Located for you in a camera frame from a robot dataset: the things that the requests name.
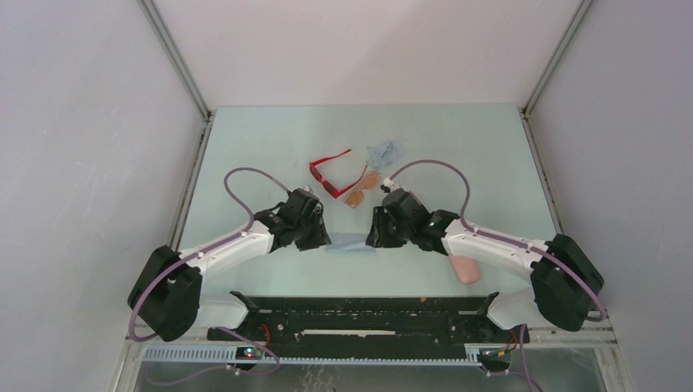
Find blue cleaning cloth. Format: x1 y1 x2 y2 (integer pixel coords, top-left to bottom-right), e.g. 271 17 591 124
367 140 405 172
325 233 376 256

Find orange clear sunglasses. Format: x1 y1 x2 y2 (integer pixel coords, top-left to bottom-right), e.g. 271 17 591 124
343 171 381 208

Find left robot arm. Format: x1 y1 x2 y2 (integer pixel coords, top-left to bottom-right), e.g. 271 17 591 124
127 209 331 342

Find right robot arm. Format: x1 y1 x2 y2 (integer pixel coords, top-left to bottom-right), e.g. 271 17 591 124
365 189 604 341

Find pink glasses case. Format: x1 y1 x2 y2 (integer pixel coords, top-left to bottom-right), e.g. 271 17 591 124
448 256 481 284

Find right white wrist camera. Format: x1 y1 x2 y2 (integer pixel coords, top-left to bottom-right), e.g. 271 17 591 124
380 178 401 194

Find red frame sunglasses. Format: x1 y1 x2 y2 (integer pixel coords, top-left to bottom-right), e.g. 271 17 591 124
308 149 368 199

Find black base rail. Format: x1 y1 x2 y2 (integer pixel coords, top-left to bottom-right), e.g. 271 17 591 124
237 296 530 361

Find right aluminium frame post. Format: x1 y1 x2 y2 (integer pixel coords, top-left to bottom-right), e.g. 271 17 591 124
519 0 596 178

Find aluminium frame post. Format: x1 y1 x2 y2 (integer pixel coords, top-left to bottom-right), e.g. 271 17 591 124
519 0 596 178
136 0 212 172

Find left aluminium frame post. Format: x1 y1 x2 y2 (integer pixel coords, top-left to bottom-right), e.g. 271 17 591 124
136 0 212 172

